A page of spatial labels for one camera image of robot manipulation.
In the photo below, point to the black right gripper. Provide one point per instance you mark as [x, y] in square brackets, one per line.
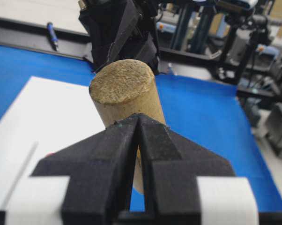
[109, 24]

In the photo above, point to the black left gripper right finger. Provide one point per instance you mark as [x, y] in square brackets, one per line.
[170, 165]

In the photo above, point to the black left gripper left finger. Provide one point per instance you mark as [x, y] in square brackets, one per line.
[101, 171]

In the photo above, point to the wooden mallet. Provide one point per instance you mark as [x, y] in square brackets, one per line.
[123, 88]

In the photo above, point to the blue table cloth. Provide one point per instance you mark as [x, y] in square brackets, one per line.
[204, 112]

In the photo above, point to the white board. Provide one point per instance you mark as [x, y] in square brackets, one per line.
[45, 117]

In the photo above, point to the blue screwdriver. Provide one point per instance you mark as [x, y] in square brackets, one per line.
[53, 37]

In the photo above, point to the black camera stand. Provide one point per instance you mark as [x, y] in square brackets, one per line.
[259, 25]

